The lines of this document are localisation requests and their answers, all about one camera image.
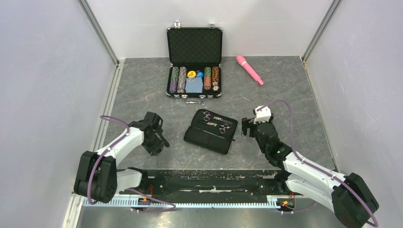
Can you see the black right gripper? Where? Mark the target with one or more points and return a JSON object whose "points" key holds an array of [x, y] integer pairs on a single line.
{"points": [[246, 124]]}

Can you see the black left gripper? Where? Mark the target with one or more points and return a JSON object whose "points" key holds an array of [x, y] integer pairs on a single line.
{"points": [[151, 150]]}

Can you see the purple handled scissors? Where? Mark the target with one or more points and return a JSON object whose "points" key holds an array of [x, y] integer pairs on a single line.
{"points": [[222, 127]]}

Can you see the black zippered tool pouch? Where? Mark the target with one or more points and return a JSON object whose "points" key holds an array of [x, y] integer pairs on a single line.
{"points": [[209, 137]]}

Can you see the silver scissors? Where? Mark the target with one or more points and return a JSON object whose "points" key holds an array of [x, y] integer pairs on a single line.
{"points": [[207, 117]]}

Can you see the black tail comb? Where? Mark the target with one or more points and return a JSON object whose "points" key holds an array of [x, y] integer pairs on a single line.
{"points": [[165, 142]]}

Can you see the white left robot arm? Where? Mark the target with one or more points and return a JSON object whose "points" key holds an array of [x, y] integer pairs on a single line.
{"points": [[98, 178]]}

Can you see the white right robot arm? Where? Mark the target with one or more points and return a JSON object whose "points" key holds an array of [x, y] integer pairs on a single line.
{"points": [[347, 196]]}

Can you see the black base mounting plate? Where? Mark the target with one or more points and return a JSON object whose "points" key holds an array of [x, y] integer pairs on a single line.
{"points": [[213, 186]]}

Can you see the brown orange chip stack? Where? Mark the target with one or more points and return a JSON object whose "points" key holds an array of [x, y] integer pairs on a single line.
{"points": [[215, 78]]}

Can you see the purple grey chip stack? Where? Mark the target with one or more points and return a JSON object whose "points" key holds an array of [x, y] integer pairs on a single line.
{"points": [[181, 79]]}

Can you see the pink wand massager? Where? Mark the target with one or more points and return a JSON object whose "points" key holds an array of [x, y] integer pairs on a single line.
{"points": [[242, 62]]}

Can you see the blue playing card deck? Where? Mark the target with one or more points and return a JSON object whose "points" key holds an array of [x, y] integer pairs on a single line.
{"points": [[194, 85]]}

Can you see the green orange chip stack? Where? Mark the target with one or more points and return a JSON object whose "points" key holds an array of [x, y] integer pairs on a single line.
{"points": [[207, 78]]}

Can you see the blue dealer button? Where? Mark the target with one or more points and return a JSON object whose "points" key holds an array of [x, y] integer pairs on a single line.
{"points": [[200, 74]]}

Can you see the yellow dealer button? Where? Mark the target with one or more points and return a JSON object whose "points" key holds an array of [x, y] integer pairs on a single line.
{"points": [[191, 74]]}

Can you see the purple green chip stack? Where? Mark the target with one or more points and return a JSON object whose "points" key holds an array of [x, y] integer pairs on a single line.
{"points": [[174, 80]]}

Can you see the black poker chip case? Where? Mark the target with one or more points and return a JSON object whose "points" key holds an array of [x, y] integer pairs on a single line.
{"points": [[195, 48]]}

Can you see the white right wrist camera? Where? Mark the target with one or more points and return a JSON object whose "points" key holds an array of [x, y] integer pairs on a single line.
{"points": [[262, 115]]}

